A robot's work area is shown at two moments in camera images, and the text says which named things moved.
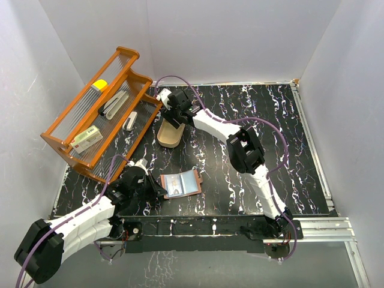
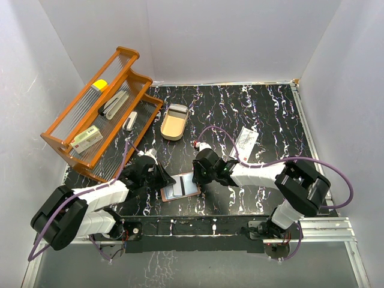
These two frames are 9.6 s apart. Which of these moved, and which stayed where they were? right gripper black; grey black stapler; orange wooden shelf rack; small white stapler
Moved: right gripper black
Stayed: grey black stapler; small white stapler; orange wooden shelf rack
